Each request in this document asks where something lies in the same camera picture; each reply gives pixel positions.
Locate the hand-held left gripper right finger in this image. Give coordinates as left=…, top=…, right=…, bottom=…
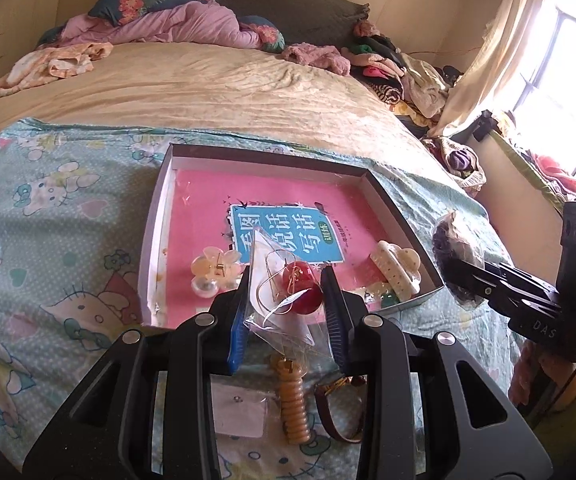
left=319, top=266, right=554, bottom=480

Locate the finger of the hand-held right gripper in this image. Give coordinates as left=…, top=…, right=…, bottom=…
left=468, top=284, right=564, bottom=322
left=449, top=258, right=564, bottom=293

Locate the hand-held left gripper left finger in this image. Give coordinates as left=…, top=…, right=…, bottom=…
left=22, top=267, right=250, bottom=480

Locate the red gold earrings clear bag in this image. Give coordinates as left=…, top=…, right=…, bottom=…
left=245, top=234, right=331, bottom=361

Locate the dark hair accessory clear bag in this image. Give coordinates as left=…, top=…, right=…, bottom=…
left=431, top=210, right=489, bottom=311

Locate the stud earrings card clear bag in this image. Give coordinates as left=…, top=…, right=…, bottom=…
left=210, top=375, right=273, bottom=436

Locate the brown leather bracelet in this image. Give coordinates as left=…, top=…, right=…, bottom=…
left=314, top=377, right=369, bottom=443

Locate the tan coil hair tie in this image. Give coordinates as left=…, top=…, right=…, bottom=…
left=270, top=355, right=313, bottom=445

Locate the grey cardboard box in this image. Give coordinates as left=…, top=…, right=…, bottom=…
left=138, top=142, right=445, bottom=331

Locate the person's right forearm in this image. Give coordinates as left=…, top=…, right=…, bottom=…
left=510, top=342, right=541, bottom=408

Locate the small green hair clip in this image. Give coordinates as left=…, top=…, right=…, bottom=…
left=363, top=282, right=399, bottom=311

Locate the flower pearl hair clip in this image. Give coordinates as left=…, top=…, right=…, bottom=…
left=190, top=246, right=243, bottom=297

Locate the cream claw hair clip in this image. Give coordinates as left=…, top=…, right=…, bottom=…
left=368, top=240, right=423, bottom=303

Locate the green trimmed cloth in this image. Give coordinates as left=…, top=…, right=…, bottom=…
left=488, top=130, right=576, bottom=211

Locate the purple garment pile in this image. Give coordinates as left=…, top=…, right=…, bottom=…
left=423, top=135, right=489, bottom=196

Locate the pink book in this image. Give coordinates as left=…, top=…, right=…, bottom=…
left=160, top=169, right=419, bottom=321

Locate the cartoon cat printed blanket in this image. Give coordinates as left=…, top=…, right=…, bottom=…
left=0, top=117, right=524, bottom=480

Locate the window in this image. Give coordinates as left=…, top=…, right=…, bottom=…
left=513, top=0, right=576, bottom=201

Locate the pile of clothes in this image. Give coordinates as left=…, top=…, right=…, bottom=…
left=343, top=20, right=464, bottom=128

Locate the beige bedspread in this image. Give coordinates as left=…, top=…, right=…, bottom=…
left=0, top=40, right=449, bottom=171

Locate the cream curtain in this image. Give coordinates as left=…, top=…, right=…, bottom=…
left=438, top=0, right=556, bottom=136

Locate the pink fuzzy garment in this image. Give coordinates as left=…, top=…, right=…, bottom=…
left=280, top=42, right=351, bottom=76

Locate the small dark floral pillow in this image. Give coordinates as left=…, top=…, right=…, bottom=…
left=238, top=15, right=286, bottom=53

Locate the pink quilt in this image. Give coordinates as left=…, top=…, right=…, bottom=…
left=60, top=1, right=269, bottom=51

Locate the grey headboard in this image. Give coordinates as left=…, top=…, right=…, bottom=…
left=108, top=0, right=371, bottom=46

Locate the peach floral garment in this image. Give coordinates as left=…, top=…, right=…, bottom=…
left=0, top=42, right=113, bottom=98

